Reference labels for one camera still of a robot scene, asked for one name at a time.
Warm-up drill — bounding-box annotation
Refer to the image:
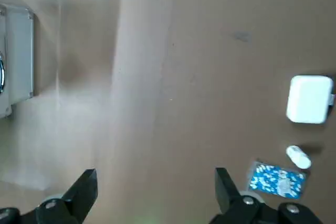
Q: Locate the blue capsule bag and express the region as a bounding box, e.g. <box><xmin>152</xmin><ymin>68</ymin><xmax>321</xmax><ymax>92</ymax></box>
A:
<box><xmin>245</xmin><ymin>158</ymin><xmax>311</xmax><ymax>199</ymax></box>

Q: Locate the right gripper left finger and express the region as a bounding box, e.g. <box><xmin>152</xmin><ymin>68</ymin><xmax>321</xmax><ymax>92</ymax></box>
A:
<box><xmin>0</xmin><ymin>167</ymin><xmax>99</xmax><ymax>224</ymax></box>

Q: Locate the silver aluminium medical kit case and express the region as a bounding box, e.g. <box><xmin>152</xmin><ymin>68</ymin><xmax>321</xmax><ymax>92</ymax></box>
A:
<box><xmin>0</xmin><ymin>3</ymin><xmax>35</xmax><ymax>119</ymax></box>

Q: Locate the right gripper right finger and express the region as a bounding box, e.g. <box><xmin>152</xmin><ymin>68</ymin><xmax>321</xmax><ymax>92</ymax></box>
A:
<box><xmin>209</xmin><ymin>167</ymin><xmax>327</xmax><ymax>224</ymax></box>

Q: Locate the white plastic case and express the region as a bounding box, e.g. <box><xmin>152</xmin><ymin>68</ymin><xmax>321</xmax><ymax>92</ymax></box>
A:
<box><xmin>285</xmin><ymin>74</ymin><xmax>336</xmax><ymax>124</ymax></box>

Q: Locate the small white pill bottle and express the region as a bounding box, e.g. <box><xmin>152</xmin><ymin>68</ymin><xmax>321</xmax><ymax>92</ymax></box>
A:
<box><xmin>285</xmin><ymin>144</ymin><xmax>312</xmax><ymax>169</ymax></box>

